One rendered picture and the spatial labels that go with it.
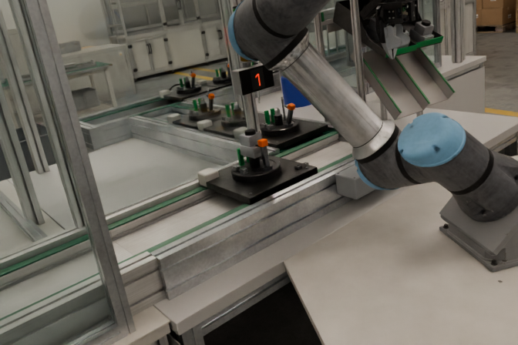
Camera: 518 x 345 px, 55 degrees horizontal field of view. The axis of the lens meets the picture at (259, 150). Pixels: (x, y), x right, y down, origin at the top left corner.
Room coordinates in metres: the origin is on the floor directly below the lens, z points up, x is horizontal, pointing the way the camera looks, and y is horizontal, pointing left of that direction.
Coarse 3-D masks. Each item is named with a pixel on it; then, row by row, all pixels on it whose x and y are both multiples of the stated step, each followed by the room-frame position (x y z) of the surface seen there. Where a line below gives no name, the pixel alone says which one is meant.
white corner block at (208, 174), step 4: (208, 168) 1.34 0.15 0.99; (200, 172) 1.31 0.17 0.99; (204, 172) 1.30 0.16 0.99; (208, 172) 1.30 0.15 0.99; (212, 172) 1.30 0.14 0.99; (216, 172) 1.30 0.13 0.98; (200, 176) 1.30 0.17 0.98; (204, 176) 1.29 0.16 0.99; (208, 176) 1.29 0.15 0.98; (212, 176) 1.30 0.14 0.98; (216, 176) 1.30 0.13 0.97; (200, 180) 1.31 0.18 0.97; (204, 180) 1.29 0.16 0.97; (208, 180) 1.29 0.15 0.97; (200, 184) 1.31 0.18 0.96; (204, 184) 1.29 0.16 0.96
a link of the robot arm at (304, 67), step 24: (240, 24) 1.00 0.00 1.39; (264, 24) 0.94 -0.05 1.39; (240, 48) 1.03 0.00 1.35; (264, 48) 0.99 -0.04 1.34; (288, 48) 0.98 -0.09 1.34; (312, 48) 1.02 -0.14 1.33; (288, 72) 1.01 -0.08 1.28; (312, 72) 0.99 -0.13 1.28; (336, 72) 1.02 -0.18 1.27; (312, 96) 1.00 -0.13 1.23; (336, 96) 0.99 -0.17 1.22; (336, 120) 1.00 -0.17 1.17; (360, 120) 0.99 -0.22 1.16; (384, 120) 1.04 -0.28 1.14; (360, 144) 1.00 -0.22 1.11; (384, 144) 0.98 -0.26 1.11; (360, 168) 1.05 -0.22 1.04; (384, 168) 0.98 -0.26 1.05
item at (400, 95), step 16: (368, 64) 1.69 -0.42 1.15; (384, 64) 1.71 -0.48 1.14; (400, 64) 1.67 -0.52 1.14; (368, 80) 1.63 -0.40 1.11; (384, 80) 1.65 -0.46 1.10; (400, 80) 1.67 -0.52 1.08; (384, 96) 1.57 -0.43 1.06; (400, 96) 1.61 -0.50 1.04; (416, 96) 1.61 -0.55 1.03; (400, 112) 1.50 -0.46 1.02; (416, 112) 1.57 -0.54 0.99
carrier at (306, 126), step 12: (276, 108) 1.68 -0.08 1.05; (276, 120) 1.67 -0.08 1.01; (300, 120) 1.77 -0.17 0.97; (264, 132) 1.64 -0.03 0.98; (276, 132) 1.62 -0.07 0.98; (288, 132) 1.62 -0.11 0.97; (300, 132) 1.61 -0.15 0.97; (312, 132) 1.61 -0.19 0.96; (276, 144) 1.52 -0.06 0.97; (288, 144) 1.55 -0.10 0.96
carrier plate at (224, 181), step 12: (276, 156) 1.40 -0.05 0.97; (228, 168) 1.37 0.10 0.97; (288, 168) 1.29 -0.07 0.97; (312, 168) 1.26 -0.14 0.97; (216, 180) 1.28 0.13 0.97; (228, 180) 1.27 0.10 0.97; (276, 180) 1.22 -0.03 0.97; (288, 180) 1.21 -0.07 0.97; (300, 180) 1.23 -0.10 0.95; (228, 192) 1.20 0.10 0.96; (240, 192) 1.17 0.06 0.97; (252, 192) 1.16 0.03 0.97; (264, 192) 1.16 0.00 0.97; (276, 192) 1.18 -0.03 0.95
